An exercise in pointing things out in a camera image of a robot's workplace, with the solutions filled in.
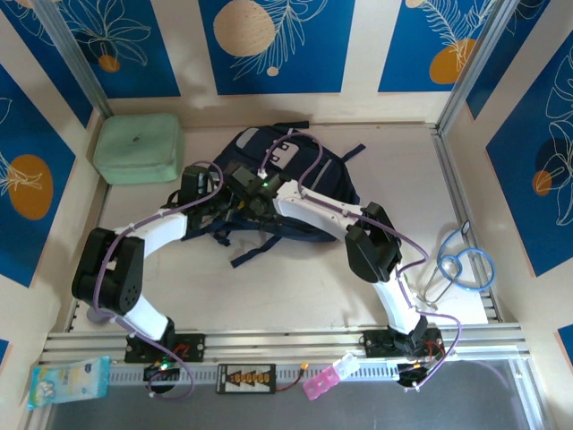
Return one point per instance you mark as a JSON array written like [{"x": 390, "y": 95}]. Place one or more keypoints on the mint green zippered case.
[{"x": 139, "y": 148}]

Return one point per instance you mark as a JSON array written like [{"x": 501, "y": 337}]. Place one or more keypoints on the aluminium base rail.
[{"x": 277, "y": 342}]

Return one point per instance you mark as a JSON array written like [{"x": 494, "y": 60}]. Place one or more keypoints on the pink plastic pill box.
[{"x": 320, "y": 385}]

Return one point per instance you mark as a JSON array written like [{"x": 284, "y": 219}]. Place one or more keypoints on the black charger board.
[{"x": 246, "y": 378}]

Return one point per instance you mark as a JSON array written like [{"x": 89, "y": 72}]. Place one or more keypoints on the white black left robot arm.
[{"x": 161, "y": 228}]

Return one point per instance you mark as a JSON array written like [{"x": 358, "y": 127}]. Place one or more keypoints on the blue floral wall panel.
[
  {"x": 13, "y": 134},
  {"x": 515, "y": 179},
  {"x": 147, "y": 67},
  {"x": 403, "y": 45},
  {"x": 313, "y": 67}
]

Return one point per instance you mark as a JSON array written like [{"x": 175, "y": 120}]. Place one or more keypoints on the aluminium corner post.
[
  {"x": 76, "y": 58},
  {"x": 480, "y": 58}
]

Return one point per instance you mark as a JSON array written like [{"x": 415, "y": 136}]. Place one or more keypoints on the small black electronics board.
[
  {"x": 407, "y": 376},
  {"x": 154, "y": 374}
]

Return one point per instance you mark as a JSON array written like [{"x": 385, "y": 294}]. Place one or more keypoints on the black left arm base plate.
[{"x": 192, "y": 347}]

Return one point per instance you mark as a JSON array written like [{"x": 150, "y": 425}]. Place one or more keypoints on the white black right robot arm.
[{"x": 313, "y": 208}]

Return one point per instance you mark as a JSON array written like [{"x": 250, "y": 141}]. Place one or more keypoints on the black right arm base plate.
[{"x": 376, "y": 342}]

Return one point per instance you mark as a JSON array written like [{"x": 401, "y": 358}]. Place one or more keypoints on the blue wet wipes packet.
[{"x": 67, "y": 380}]

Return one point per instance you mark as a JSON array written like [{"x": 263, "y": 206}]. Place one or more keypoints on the white paper sheet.
[{"x": 470, "y": 311}]

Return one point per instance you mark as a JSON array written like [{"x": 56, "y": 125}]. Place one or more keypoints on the navy blue backpack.
[{"x": 340, "y": 188}]

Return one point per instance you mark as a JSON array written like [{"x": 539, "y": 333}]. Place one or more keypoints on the lavender glasses case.
[{"x": 95, "y": 316}]

